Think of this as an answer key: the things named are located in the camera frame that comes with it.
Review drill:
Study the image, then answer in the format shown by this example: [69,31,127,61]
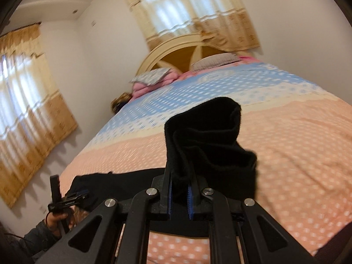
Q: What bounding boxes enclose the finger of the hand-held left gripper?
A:
[67,189,90,198]

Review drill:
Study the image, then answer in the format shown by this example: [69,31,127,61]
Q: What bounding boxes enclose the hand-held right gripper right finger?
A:
[187,175,314,264]

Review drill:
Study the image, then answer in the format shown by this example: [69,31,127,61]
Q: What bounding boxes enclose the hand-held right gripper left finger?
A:
[36,168,172,264]

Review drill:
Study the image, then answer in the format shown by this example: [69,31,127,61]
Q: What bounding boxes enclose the black pants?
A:
[67,97,258,238]

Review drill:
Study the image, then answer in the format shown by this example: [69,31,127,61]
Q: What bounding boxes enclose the person's left forearm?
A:
[16,219,61,264]

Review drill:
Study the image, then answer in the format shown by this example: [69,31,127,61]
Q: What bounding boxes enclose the person's left hand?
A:
[45,211,75,238]

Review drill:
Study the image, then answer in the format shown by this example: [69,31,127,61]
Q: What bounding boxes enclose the yellow floral curtain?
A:
[118,0,260,53]
[0,23,79,208]

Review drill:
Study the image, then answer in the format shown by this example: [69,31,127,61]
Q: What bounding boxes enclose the brown patterned cushion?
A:
[110,93,133,115]

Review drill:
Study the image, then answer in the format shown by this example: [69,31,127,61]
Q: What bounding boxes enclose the pink folded blanket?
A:
[131,71,182,98]

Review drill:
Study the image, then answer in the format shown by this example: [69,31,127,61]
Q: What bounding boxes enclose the dotted pastel bed sheet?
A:
[59,56,352,264]

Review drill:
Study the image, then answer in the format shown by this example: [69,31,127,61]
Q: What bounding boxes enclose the grey patterned pillow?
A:
[130,67,172,85]

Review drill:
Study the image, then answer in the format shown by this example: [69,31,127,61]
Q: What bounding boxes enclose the striped pillow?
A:
[190,52,240,72]

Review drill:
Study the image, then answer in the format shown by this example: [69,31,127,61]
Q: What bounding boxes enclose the cream wooden headboard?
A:
[137,33,235,75]

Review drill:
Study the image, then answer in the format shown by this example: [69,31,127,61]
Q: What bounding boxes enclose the dark maroon clothing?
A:
[313,229,347,264]

